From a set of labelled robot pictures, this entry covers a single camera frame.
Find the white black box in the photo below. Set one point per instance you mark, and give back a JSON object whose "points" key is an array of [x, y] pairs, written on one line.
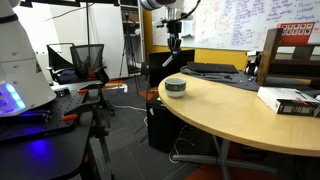
{"points": [[289, 101]]}

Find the orange clamp handle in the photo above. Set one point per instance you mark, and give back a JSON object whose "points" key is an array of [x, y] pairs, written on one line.
{"points": [[69, 117]]}

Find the red white sign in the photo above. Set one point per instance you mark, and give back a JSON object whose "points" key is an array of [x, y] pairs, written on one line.
{"points": [[296, 32]]}

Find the black keyboard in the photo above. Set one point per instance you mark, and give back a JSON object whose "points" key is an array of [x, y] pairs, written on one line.
{"points": [[211, 68]]}

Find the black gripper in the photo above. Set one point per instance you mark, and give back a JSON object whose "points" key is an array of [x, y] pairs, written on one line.
{"points": [[174, 42]]}

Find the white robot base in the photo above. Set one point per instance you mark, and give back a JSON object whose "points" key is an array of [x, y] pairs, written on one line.
{"points": [[23, 85]]}

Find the black camera tripod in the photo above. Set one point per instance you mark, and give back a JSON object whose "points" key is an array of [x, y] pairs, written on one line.
{"points": [[128, 52]]}

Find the black mesh office chair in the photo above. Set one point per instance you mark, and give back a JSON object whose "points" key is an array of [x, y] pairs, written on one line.
{"points": [[88, 62]]}

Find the whiteboard with writing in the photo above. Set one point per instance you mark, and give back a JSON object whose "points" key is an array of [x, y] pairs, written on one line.
{"points": [[243, 24]]}

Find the round yellow wooden table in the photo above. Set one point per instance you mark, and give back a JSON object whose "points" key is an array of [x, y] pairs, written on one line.
{"points": [[240, 116]]}

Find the black monitor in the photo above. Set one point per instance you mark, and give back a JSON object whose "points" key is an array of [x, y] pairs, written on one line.
{"points": [[157, 72]]}

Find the black computer tower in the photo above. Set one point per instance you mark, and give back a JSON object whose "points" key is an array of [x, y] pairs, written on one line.
{"points": [[163, 126]]}

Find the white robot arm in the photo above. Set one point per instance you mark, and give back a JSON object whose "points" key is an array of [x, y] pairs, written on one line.
{"points": [[173, 19]]}

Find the white green paper cup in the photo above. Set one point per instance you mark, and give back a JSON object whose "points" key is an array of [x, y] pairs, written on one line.
{"points": [[175, 87]]}

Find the black breadboard platform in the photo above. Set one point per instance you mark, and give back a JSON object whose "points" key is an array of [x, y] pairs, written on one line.
{"points": [[42, 121]]}

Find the brown wooden shelf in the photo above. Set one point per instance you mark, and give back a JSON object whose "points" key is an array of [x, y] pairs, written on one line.
{"points": [[303, 63]]}

